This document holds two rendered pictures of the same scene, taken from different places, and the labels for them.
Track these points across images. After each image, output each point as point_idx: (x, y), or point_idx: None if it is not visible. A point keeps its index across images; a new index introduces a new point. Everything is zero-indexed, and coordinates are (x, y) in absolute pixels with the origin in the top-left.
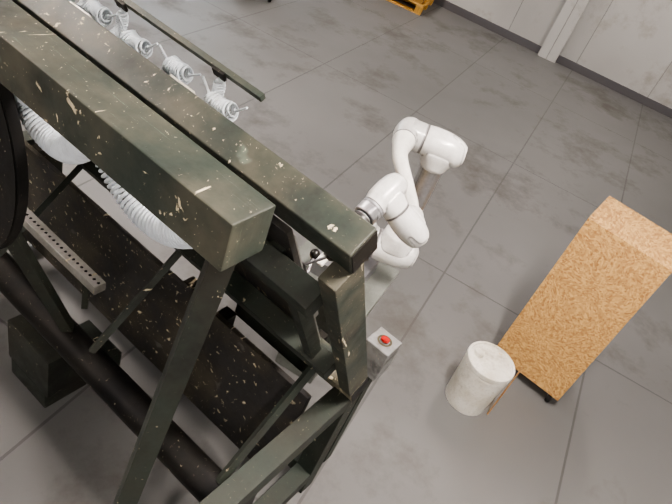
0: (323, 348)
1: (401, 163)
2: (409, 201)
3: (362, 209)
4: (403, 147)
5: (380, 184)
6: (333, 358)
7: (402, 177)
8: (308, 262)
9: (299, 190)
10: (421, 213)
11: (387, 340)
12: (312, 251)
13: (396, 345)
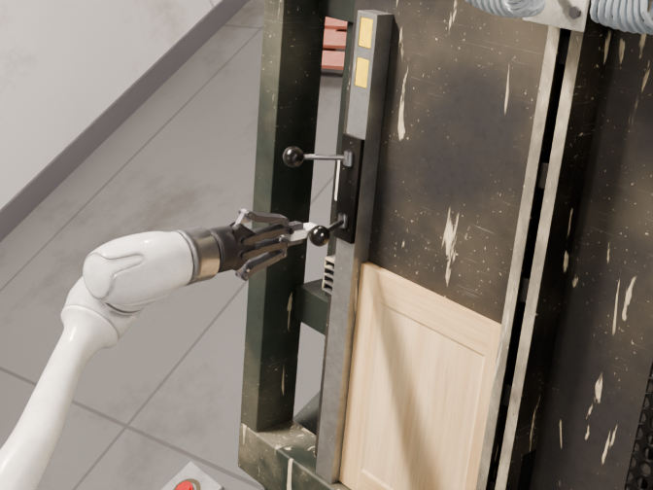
0: (319, 295)
1: (46, 402)
2: (74, 345)
3: (208, 230)
4: (12, 439)
5: (152, 242)
6: (304, 286)
7: (94, 250)
8: (335, 155)
9: None
10: (69, 297)
11: (181, 485)
12: (324, 227)
13: (164, 489)
